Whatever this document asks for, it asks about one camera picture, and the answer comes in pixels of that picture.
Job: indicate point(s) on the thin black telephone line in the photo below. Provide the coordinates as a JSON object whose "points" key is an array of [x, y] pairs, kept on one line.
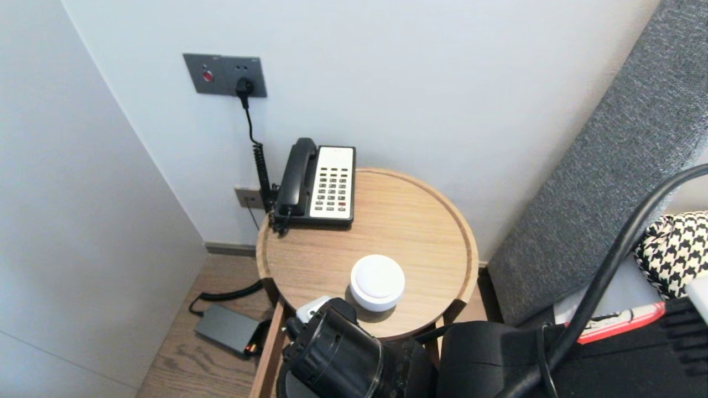
{"points": [[254, 217]]}

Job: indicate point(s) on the beige low wall socket plate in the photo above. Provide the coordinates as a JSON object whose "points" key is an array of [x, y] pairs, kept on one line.
{"points": [[244, 197]]}

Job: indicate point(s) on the curved wooden table drawer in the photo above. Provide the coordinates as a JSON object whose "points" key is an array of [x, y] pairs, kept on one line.
{"points": [[268, 359]]}

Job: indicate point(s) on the grey upholstered headboard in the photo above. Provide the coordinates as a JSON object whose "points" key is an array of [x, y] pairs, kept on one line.
{"points": [[597, 166]]}

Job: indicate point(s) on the grey wall switch panel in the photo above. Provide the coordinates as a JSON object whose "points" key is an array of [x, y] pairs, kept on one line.
{"points": [[202, 73]]}

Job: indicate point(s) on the houndstooth black white pillow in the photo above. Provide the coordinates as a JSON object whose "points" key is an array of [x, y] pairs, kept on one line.
{"points": [[672, 254]]}

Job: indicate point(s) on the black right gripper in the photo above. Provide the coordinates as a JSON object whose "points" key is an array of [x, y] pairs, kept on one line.
{"points": [[332, 359]]}

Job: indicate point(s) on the black telephone handset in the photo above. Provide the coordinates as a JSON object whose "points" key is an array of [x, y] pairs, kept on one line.
{"points": [[296, 176]]}

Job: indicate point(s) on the white bed sheet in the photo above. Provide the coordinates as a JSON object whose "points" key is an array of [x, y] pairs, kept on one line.
{"points": [[630, 293]]}

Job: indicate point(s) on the round wooden side table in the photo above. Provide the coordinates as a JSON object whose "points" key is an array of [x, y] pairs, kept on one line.
{"points": [[332, 249]]}

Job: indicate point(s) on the grey power adapter brick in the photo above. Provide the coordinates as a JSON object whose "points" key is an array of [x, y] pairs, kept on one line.
{"points": [[227, 329]]}

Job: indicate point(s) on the black and white desk telephone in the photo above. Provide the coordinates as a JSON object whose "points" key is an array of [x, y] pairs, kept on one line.
{"points": [[332, 188]]}

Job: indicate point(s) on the grey wall power socket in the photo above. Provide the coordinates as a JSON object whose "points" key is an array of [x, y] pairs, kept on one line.
{"points": [[243, 68]]}

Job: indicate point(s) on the white round puck lamp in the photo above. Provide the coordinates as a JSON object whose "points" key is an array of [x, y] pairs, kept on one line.
{"points": [[377, 279]]}

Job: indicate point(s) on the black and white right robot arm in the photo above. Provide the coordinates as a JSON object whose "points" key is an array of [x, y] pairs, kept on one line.
{"points": [[608, 365]]}

